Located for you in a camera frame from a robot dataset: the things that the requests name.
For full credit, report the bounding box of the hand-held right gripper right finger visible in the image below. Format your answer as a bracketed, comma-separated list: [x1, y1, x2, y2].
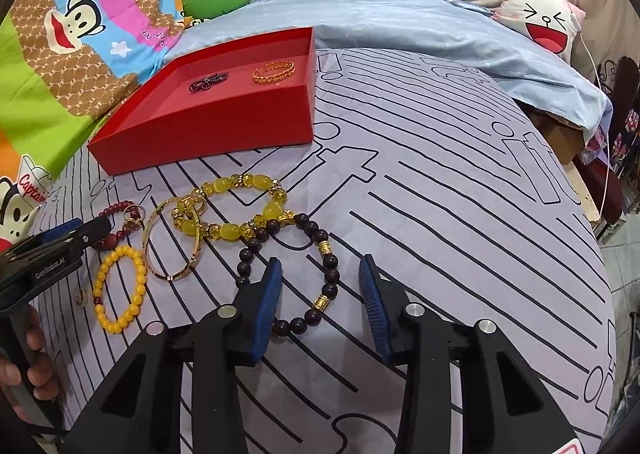
[358, 253, 581, 454]

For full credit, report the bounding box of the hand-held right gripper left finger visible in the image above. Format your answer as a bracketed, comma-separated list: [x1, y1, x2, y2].
[62, 257, 284, 454]

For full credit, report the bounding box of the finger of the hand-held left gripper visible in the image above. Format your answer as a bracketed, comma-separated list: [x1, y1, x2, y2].
[70, 217, 112, 251]
[30, 218, 84, 242]

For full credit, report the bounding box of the red bead bracelet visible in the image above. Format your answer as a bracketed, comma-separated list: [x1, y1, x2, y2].
[91, 201, 146, 250]

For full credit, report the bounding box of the opaque yellow bead bracelet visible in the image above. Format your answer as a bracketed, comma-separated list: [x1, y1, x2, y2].
[91, 245, 148, 333]

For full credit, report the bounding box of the dark brown bead bracelet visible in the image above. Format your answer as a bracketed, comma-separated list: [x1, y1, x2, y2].
[236, 213, 340, 335]

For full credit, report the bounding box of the thin gold bangle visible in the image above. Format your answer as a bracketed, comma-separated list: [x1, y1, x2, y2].
[144, 194, 206, 281]

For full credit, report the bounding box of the translucent yellow bead bracelet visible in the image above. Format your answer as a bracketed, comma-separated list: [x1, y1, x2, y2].
[171, 174, 288, 241]

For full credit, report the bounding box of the red cardboard box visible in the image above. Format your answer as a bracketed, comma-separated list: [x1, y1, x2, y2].
[87, 26, 317, 175]

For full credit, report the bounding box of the person's left hand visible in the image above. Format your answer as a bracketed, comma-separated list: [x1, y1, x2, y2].
[0, 307, 65, 407]

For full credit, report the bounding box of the grey striped bed sheet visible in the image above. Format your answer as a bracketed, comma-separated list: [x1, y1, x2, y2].
[30, 48, 617, 454]

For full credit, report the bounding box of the cartoon monkey blanket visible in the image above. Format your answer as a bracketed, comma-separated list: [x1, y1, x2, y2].
[0, 0, 201, 255]

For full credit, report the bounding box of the brown cardboard box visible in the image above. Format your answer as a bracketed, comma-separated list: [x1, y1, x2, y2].
[530, 107, 586, 162]

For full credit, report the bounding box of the light blue blanket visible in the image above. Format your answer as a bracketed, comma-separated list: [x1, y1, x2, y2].
[160, 0, 613, 145]

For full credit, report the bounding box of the laughing cat face pillow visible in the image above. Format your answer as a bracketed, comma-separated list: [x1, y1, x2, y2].
[492, 0, 587, 58]

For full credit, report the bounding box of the dark metal chair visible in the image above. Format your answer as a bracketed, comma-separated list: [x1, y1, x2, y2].
[595, 57, 640, 235]

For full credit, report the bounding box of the dark purple bead bracelet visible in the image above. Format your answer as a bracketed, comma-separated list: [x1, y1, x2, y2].
[188, 70, 231, 91]

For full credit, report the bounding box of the gold chain bracelet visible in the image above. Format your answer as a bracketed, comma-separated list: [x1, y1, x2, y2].
[251, 62, 296, 85]

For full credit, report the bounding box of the white cable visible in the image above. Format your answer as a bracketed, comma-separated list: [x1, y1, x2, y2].
[545, 0, 626, 230]

